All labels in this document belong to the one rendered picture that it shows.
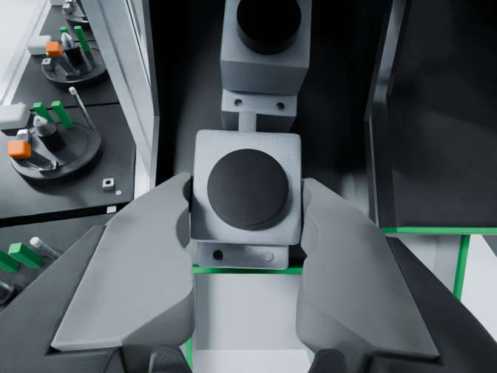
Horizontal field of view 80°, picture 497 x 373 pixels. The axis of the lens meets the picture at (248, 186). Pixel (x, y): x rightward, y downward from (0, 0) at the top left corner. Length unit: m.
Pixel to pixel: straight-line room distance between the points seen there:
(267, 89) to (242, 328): 0.27
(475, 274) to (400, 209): 0.49
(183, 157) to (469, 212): 0.20
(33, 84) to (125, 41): 0.60
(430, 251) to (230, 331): 0.24
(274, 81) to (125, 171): 0.41
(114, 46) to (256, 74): 0.09
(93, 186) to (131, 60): 0.36
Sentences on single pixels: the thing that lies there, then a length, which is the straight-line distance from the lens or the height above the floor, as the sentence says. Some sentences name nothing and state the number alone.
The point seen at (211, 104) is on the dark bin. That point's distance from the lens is 0.21.
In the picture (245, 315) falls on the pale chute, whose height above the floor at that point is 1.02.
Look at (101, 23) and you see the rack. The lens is 0.19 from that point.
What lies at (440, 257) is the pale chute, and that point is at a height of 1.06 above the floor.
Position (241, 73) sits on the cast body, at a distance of 0.16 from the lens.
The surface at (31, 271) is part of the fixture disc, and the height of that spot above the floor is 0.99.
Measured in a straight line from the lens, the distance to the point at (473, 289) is 0.67.
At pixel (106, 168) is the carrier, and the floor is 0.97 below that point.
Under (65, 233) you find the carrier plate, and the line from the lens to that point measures 0.51.
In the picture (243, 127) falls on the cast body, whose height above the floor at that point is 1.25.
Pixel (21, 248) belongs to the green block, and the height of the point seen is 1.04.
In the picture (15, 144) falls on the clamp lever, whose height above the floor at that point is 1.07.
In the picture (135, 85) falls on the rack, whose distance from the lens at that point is 0.21.
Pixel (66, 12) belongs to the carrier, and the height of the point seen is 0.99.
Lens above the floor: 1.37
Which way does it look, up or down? 54 degrees down
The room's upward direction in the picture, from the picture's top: 4 degrees clockwise
